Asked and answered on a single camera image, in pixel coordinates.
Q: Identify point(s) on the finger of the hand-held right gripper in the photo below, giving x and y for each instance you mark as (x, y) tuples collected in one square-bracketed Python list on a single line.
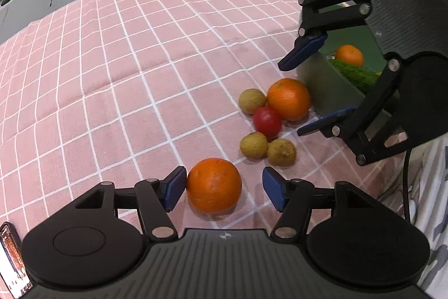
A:
[(325, 120), (302, 52)]

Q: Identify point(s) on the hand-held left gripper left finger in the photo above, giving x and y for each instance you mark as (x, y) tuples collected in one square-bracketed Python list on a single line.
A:
[(175, 188)]

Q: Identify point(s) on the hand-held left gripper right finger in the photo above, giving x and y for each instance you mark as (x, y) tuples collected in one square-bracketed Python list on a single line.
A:
[(273, 188)]

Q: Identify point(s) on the green tray box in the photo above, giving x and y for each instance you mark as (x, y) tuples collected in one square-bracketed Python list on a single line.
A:
[(322, 85)]

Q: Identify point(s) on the orange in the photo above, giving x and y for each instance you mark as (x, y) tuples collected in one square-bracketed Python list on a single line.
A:
[(288, 99), (349, 55), (214, 185)]

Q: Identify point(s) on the brown longan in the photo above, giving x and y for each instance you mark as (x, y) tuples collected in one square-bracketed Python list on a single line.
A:
[(281, 152)]

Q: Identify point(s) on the lower left brown kiwi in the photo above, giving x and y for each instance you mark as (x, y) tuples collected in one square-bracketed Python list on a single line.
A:
[(251, 145)]

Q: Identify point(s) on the brown kiwi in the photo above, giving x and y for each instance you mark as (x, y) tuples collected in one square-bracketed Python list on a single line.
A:
[(252, 101), (251, 145)]

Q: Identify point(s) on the green cucumber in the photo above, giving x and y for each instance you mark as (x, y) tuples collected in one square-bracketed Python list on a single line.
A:
[(357, 74)]

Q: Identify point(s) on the red tomato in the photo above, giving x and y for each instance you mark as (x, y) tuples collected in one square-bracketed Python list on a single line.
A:
[(267, 122)]

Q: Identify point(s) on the upper brown kiwi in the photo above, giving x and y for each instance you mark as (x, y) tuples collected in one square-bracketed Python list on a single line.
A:
[(252, 101)]

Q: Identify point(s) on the pink checkered tablecloth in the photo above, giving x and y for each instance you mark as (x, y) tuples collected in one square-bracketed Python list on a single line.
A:
[(105, 92)]

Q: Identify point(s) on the smartphone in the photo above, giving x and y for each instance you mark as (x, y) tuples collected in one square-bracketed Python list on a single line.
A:
[(12, 264)]

